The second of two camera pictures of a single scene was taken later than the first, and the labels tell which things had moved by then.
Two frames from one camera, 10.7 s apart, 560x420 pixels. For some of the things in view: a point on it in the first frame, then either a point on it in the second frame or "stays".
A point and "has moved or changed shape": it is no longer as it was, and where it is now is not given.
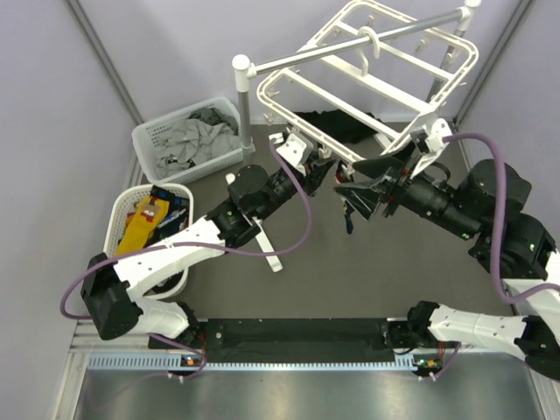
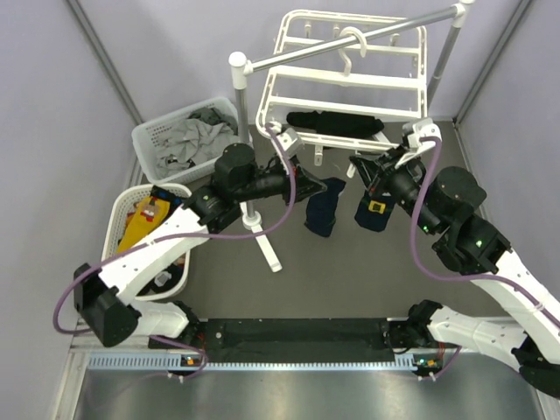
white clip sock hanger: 374,79 has moved or changed shape
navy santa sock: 345,174 to 322,206
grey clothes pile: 202,137 stays
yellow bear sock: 148,213 stays
